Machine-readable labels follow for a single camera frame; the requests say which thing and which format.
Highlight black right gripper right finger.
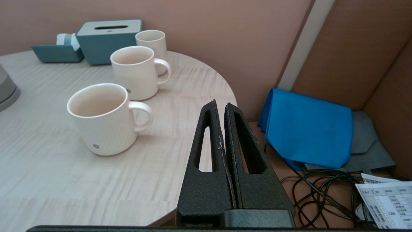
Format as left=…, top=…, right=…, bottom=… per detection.
left=224, top=102, right=294, bottom=211

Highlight black tangled cables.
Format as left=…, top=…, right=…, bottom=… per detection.
left=264, top=143, right=375, bottom=229

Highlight white printed paper sheet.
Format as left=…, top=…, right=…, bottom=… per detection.
left=360, top=173, right=401, bottom=184
left=355, top=181, right=412, bottom=230

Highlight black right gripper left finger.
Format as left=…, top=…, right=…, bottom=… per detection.
left=175, top=100, right=237, bottom=226

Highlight white ribbed ceramic mug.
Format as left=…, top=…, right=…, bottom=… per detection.
left=67, top=83, right=154, bottom=156
left=110, top=46, right=172, bottom=101

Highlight blue folded cloth bag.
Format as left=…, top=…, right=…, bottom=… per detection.
left=257, top=88, right=353, bottom=170

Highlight white electric kettle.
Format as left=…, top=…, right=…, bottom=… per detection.
left=0, top=64, right=21, bottom=112

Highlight small blue-grey tray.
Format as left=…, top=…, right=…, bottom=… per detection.
left=31, top=43, right=85, bottom=63

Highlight blue-grey tissue box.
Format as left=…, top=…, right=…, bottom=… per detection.
left=76, top=19, right=143, bottom=66

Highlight grey folded cloth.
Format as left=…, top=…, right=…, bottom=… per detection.
left=303, top=111, right=396, bottom=173

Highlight small white handleless cup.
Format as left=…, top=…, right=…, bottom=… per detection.
left=135, top=30, right=168, bottom=76

